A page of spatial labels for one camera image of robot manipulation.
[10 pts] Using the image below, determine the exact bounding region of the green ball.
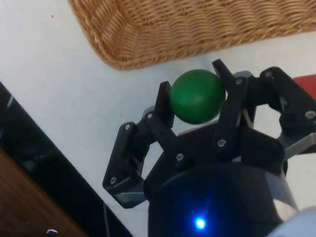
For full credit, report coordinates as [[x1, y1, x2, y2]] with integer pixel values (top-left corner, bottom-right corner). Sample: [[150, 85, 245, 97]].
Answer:
[[169, 69, 227, 124]]

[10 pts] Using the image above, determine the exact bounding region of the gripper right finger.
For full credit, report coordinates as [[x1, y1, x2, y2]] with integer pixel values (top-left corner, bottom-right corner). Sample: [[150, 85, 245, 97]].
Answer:
[[212, 59, 316, 159]]

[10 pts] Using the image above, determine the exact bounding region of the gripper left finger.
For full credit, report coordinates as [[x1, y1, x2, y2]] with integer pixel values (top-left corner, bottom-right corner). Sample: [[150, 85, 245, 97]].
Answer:
[[102, 81, 194, 209]]

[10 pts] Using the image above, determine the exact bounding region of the red cube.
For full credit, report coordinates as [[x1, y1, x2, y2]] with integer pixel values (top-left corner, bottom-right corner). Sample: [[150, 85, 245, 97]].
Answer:
[[293, 76, 316, 100]]

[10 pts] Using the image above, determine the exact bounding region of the wicker basket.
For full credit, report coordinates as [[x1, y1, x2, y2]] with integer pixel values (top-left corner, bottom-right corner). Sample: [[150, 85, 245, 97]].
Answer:
[[67, 0, 316, 72]]

